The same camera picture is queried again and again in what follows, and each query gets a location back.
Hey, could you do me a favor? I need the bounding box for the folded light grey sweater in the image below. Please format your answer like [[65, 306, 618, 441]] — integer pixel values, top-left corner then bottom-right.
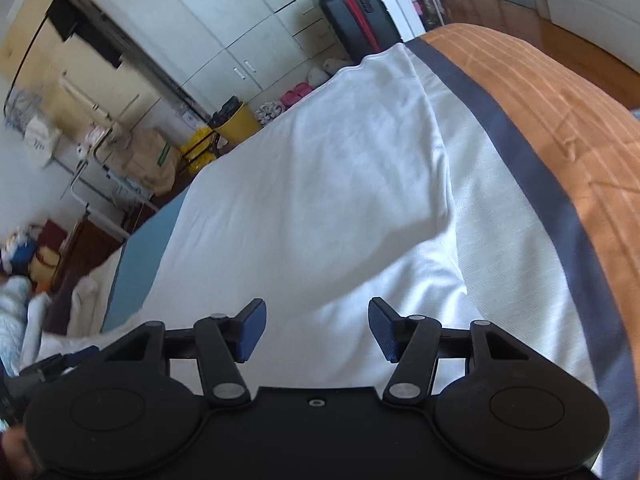
[[21, 292, 52, 363]]

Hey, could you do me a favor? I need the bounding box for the yellow plastic bag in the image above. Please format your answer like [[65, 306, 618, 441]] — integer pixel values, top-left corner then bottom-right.
[[179, 127, 219, 174]]

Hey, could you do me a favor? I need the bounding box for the striped patchwork bed sheet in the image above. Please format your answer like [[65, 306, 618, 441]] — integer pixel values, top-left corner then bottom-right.
[[100, 22, 640, 480]]

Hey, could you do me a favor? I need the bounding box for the blue white patterned bag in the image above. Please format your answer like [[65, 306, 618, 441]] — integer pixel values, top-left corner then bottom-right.
[[107, 172, 154, 202]]

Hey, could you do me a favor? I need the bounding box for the white hanging cloth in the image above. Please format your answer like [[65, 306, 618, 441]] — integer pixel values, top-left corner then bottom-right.
[[25, 115, 62, 167]]

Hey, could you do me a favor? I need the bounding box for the folded dark brown garment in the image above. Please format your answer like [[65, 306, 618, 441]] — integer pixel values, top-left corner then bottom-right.
[[42, 255, 94, 336]]

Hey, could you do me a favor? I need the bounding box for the white towel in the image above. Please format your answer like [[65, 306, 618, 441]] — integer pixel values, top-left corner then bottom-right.
[[100, 42, 473, 391]]

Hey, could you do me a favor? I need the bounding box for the beige slippers pair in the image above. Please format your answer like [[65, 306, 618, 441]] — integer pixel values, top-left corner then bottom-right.
[[306, 57, 351, 86]]

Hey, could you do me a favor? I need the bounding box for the beige handbag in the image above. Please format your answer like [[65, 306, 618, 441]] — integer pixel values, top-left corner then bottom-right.
[[30, 245, 57, 284]]

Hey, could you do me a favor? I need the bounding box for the black suitcase red stripe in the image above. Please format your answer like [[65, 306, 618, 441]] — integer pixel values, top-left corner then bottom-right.
[[318, 0, 404, 64]]

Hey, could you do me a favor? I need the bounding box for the pink slippers pair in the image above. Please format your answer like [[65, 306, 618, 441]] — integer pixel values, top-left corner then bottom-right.
[[280, 82, 315, 106]]

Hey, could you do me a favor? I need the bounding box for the light blue patterned quilt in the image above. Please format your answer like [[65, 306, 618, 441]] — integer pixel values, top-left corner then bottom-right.
[[0, 275, 34, 377]]

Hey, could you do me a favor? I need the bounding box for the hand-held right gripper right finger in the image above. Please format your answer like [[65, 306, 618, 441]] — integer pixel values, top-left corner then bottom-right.
[[368, 297, 531, 406]]

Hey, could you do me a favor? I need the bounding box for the colourful plush toy pile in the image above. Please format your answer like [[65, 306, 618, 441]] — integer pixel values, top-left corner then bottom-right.
[[0, 227, 31, 275]]

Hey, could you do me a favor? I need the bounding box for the person's left hand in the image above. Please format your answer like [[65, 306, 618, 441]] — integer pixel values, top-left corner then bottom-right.
[[0, 425, 40, 480]]

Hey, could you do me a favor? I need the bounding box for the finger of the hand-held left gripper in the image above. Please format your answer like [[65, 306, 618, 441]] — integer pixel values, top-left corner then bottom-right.
[[47, 348, 104, 377]]

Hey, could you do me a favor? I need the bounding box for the brown paper bag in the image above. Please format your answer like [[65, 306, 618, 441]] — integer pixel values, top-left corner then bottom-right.
[[122, 130, 181, 197]]

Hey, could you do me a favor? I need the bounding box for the white wardrobe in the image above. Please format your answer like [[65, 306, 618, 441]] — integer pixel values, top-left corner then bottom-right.
[[65, 0, 352, 111]]

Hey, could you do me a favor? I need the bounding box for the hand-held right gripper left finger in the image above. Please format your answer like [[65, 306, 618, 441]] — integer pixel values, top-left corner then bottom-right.
[[100, 298, 267, 407]]

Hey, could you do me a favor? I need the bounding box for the wooden nightstand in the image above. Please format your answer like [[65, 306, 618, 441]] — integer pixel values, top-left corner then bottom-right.
[[50, 217, 126, 292]]

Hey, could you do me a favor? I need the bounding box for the dark red bag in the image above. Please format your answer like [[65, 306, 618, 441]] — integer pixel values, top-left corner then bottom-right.
[[37, 217, 69, 249]]

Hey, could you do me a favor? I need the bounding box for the yellow trash bin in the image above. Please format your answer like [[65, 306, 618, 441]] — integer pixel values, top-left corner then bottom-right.
[[207, 96, 261, 137]]

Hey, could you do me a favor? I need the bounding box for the wire drying hanger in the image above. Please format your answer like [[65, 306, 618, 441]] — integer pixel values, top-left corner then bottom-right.
[[4, 85, 37, 132]]

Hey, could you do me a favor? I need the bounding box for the folded cream garment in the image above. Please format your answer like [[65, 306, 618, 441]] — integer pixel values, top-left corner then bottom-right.
[[67, 247, 126, 335]]

